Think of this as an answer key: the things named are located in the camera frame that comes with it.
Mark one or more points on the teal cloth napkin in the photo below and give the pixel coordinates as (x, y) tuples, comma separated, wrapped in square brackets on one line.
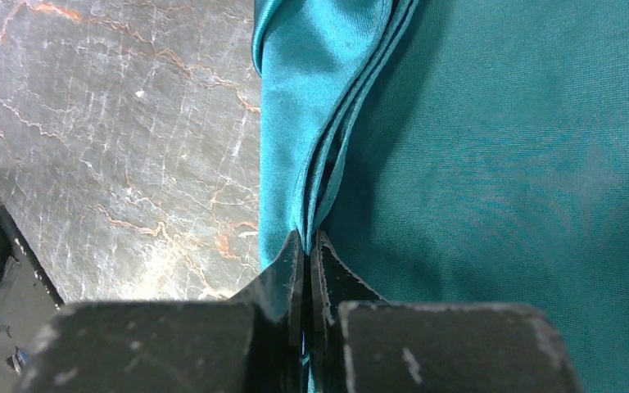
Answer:
[(458, 151)]

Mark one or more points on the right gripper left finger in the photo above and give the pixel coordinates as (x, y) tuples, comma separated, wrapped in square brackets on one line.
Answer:
[(251, 342)]

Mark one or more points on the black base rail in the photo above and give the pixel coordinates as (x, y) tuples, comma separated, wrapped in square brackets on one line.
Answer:
[(28, 299)]

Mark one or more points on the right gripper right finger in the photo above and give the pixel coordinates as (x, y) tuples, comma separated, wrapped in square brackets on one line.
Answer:
[(361, 342)]

